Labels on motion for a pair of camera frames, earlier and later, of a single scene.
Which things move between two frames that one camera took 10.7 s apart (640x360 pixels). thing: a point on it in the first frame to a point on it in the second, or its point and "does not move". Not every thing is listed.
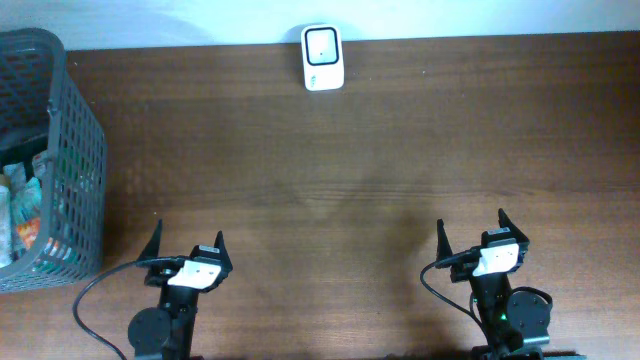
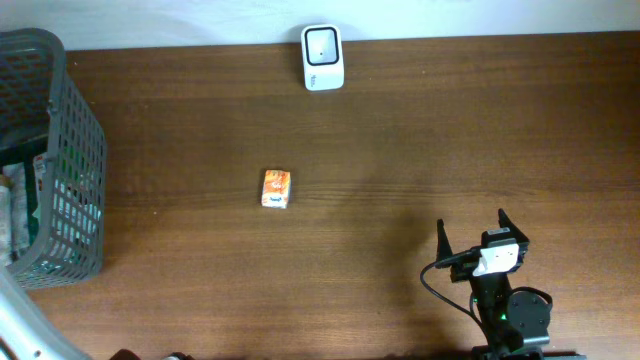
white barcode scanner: [322, 47] does not move
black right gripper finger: [443, 245] does not move
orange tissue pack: [29, 231] to [276, 189]
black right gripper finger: [505, 222] does not move
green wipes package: [16, 172] to [35, 171]
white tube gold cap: [5, 227] does not move
